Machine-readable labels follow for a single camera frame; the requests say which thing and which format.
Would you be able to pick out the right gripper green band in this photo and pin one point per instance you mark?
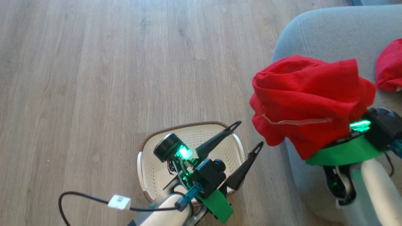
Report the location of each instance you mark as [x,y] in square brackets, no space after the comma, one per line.
[345,152]

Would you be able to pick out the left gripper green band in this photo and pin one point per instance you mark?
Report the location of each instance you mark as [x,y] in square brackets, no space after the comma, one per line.
[218,207]

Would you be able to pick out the red clothing item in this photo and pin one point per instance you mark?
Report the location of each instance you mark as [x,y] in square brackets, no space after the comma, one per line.
[307,91]
[391,66]

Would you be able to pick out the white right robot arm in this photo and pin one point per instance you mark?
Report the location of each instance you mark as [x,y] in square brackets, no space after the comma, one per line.
[373,194]

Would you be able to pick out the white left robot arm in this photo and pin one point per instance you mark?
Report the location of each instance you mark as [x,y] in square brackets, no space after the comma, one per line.
[169,212]

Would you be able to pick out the cream perforated laundry basket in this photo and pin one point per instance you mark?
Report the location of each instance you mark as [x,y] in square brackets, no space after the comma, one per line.
[157,175]

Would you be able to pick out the grey sofa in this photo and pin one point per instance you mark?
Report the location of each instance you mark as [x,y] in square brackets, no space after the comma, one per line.
[329,31]

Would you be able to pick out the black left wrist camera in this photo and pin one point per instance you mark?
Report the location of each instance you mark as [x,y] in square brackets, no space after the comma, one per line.
[209,175]

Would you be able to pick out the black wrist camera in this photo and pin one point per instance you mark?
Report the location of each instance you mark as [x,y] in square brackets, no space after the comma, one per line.
[209,175]
[384,128]

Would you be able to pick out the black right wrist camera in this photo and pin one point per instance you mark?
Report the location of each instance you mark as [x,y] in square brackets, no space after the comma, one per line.
[384,128]

